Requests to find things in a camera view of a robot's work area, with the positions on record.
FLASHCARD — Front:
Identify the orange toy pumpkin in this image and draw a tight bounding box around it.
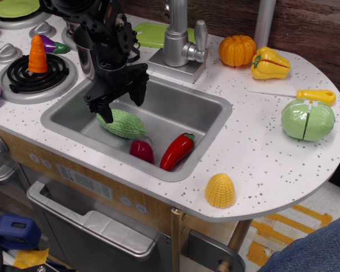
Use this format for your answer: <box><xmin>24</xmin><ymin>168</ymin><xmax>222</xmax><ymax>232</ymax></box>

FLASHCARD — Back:
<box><xmin>218</xmin><ymin>35</ymin><xmax>257</xmax><ymax>67</ymax></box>

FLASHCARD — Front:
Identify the yellow toy bell pepper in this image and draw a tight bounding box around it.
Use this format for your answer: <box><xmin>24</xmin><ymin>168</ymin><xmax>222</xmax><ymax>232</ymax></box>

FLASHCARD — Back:
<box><xmin>250</xmin><ymin>46</ymin><xmax>291</xmax><ymax>80</ymax></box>

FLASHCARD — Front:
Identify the silver toy faucet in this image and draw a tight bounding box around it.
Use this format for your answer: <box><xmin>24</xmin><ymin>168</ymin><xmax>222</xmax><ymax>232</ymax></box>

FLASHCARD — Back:
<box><xmin>147</xmin><ymin>0</ymin><xmax>209</xmax><ymax>83</ymax></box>

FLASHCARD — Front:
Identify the dark red toy radish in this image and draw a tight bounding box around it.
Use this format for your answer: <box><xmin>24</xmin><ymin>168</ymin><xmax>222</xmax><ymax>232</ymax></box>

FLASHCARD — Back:
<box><xmin>129</xmin><ymin>139</ymin><xmax>155</xmax><ymax>164</ymax></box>

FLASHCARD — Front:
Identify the blue clamp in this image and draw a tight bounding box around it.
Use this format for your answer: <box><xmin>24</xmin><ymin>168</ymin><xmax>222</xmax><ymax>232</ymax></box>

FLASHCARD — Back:
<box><xmin>0</xmin><ymin>214</ymin><xmax>41</xmax><ymax>250</ymax></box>

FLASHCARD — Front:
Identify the yellow handled toy knife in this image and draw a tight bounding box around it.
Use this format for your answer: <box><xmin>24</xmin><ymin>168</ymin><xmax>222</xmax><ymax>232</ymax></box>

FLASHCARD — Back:
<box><xmin>246</xmin><ymin>85</ymin><xmax>337</xmax><ymax>106</ymax></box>

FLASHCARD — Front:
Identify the silver dishwasher door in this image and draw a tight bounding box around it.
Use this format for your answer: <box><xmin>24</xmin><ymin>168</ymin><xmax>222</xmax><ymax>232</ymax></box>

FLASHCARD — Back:
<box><xmin>27</xmin><ymin>181</ymin><xmax>172</xmax><ymax>271</ymax></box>

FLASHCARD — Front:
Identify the purple toy eggplant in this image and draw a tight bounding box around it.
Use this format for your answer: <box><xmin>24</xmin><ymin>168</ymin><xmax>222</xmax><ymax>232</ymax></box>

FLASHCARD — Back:
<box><xmin>40</xmin><ymin>35</ymin><xmax>70</xmax><ymax>54</ymax></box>

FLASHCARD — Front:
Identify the black stove burner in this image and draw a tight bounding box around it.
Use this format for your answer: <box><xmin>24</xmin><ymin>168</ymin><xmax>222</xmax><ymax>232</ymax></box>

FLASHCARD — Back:
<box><xmin>0</xmin><ymin>54</ymin><xmax>77</xmax><ymax>105</ymax></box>

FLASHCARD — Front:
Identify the green toy squash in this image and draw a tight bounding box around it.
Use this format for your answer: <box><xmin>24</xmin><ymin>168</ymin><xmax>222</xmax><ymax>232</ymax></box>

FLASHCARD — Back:
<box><xmin>96</xmin><ymin>109</ymin><xmax>147</xmax><ymax>139</ymax></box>

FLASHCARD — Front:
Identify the silver toy sink basin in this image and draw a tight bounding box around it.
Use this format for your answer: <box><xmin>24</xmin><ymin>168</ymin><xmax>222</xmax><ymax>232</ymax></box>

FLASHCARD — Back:
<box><xmin>41</xmin><ymin>76</ymin><xmax>232</xmax><ymax>182</ymax></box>

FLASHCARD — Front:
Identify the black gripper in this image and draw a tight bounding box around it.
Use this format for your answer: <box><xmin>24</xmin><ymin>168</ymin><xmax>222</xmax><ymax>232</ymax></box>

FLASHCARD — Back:
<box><xmin>84</xmin><ymin>63</ymin><xmax>149</xmax><ymax>124</ymax></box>

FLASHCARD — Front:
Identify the orange toy carrot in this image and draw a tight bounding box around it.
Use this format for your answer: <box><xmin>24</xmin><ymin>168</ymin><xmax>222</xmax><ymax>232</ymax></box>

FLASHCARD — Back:
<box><xmin>28</xmin><ymin>35</ymin><xmax>48</xmax><ymax>74</ymax></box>

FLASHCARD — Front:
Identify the white vertical pole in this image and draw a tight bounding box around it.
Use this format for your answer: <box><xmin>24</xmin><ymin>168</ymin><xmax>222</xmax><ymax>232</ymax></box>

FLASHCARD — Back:
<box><xmin>254</xmin><ymin>0</ymin><xmax>277</xmax><ymax>48</ymax></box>

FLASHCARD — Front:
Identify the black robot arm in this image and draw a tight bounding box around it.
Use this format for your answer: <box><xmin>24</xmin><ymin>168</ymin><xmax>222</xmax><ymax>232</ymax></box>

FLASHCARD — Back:
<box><xmin>40</xmin><ymin>1</ymin><xmax>149</xmax><ymax>124</ymax></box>

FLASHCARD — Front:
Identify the green plate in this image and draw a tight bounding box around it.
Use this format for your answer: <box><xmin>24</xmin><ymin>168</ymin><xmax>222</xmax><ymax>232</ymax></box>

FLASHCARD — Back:
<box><xmin>0</xmin><ymin>0</ymin><xmax>40</xmax><ymax>19</ymax></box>

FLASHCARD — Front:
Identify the blue jeans leg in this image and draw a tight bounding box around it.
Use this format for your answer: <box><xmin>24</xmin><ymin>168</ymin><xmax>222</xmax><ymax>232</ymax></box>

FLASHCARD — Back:
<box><xmin>259</xmin><ymin>218</ymin><xmax>340</xmax><ymax>271</ymax></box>

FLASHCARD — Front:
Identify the green cutting board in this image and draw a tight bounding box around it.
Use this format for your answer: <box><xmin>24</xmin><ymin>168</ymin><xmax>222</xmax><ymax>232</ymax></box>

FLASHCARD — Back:
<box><xmin>133</xmin><ymin>22</ymin><xmax>196</xmax><ymax>49</ymax></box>

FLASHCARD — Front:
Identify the silver stove knob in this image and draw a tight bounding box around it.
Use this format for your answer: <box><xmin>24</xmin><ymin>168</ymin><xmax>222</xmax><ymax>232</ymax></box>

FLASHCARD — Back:
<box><xmin>0</xmin><ymin>44</ymin><xmax>22</xmax><ymax>65</ymax></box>
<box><xmin>29</xmin><ymin>22</ymin><xmax>57</xmax><ymax>38</ymax></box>

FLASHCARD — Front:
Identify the red toy chili pepper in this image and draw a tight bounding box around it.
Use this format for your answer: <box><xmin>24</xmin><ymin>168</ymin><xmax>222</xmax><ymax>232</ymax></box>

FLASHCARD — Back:
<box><xmin>160</xmin><ymin>133</ymin><xmax>195</xmax><ymax>171</ymax></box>

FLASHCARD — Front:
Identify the green toy cabbage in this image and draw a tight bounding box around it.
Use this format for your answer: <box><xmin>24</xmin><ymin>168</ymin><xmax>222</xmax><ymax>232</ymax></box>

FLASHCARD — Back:
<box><xmin>281</xmin><ymin>99</ymin><xmax>335</xmax><ymax>142</ymax></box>

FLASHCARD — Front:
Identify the yellow toy corn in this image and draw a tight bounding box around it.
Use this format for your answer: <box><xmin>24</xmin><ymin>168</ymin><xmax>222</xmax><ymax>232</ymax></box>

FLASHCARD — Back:
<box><xmin>205</xmin><ymin>173</ymin><xmax>236</xmax><ymax>209</ymax></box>

